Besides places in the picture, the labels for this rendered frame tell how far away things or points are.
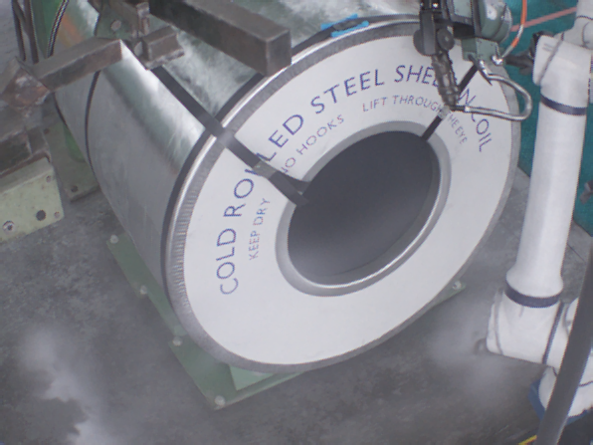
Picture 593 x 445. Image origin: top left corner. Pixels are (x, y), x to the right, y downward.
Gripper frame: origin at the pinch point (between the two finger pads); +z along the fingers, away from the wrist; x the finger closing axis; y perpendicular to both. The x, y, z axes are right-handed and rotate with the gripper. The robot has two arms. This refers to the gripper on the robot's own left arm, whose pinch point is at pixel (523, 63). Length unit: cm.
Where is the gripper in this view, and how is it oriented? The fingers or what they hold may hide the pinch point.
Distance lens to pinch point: 252.0
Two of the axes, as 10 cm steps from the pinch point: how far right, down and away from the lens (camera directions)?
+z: -5.3, 1.7, 8.3
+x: 0.9, 9.8, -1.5
